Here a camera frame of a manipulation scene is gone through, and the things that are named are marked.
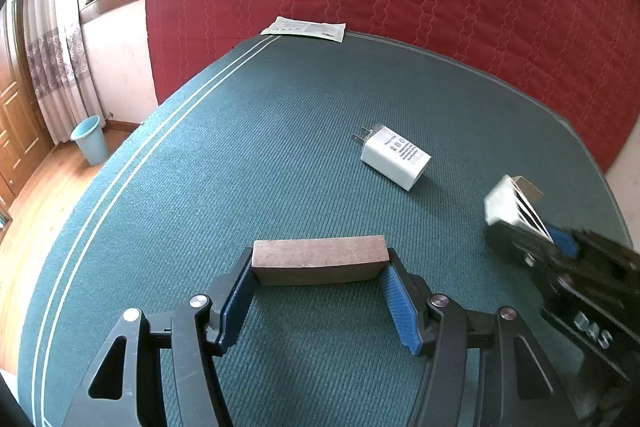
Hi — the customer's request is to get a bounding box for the white paper packet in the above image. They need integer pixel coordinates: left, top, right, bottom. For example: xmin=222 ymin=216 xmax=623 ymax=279
xmin=260 ymin=15 xmax=347 ymax=43

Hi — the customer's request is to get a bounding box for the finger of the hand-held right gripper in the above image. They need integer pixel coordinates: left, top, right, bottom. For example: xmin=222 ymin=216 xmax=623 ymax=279
xmin=545 ymin=223 xmax=640 ymax=280
xmin=487 ymin=219 xmax=557 ymax=279

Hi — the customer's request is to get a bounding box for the brown wooden block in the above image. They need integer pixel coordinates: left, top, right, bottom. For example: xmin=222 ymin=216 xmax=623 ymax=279
xmin=251 ymin=235 xmax=390 ymax=287

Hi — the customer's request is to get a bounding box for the green table mat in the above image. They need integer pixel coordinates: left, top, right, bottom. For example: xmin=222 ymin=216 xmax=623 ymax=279
xmin=17 ymin=30 xmax=634 ymax=427

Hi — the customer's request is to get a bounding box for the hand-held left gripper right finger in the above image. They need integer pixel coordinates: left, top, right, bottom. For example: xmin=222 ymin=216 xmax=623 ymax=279
xmin=380 ymin=248 xmax=583 ymax=427

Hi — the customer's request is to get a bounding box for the patterned window curtain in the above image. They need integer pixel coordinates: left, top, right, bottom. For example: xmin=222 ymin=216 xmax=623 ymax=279
xmin=22 ymin=0 xmax=107 ymax=146

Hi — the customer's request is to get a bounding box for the wooden door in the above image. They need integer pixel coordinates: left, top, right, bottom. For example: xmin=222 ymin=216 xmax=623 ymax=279
xmin=0 ymin=0 xmax=54 ymax=208

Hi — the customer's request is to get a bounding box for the white charger plug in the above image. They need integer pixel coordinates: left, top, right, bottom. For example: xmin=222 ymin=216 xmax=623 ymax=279
xmin=352 ymin=122 xmax=433 ymax=193

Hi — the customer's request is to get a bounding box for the light blue waste bin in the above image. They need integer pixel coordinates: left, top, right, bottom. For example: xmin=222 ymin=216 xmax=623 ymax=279
xmin=69 ymin=115 xmax=109 ymax=166

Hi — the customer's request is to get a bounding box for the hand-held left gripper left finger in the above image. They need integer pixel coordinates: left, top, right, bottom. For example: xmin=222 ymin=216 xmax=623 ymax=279
xmin=60 ymin=248 xmax=261 ymax=427

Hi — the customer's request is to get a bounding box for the white black-striped box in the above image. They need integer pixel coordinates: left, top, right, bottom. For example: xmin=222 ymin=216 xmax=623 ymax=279
xmin=483 ymin=174 xmax=557 ymax=244

